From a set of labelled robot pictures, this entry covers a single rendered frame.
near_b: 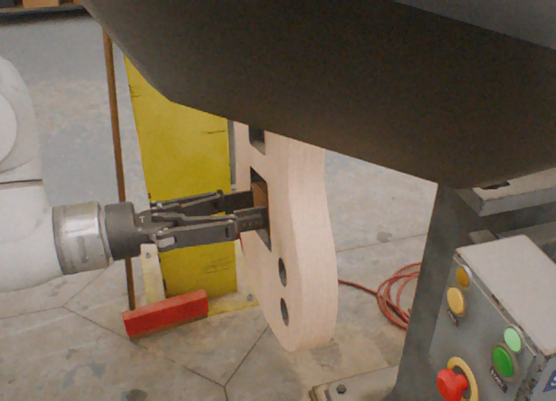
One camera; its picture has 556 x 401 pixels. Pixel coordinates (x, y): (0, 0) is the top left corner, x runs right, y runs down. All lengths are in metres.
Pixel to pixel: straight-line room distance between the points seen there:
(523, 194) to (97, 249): 0.55
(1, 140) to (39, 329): 1.56
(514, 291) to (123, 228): 0.46
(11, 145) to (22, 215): 0.08
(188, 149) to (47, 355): 0.90
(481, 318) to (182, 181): 1.27
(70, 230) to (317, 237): 0.30
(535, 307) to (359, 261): 1.72
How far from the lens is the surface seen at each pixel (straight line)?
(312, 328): 0.65
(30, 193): 0.71
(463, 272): 0.63
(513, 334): 0.58
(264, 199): 0.71
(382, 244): 2.39
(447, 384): 0.68
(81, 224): 0.69
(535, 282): 0.64
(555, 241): 0.85
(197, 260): 1.95
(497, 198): 0.75
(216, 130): 1.67
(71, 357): 2.05
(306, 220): 0.60
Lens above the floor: 1.52
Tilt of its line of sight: 36 degrees down
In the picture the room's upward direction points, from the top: straight up
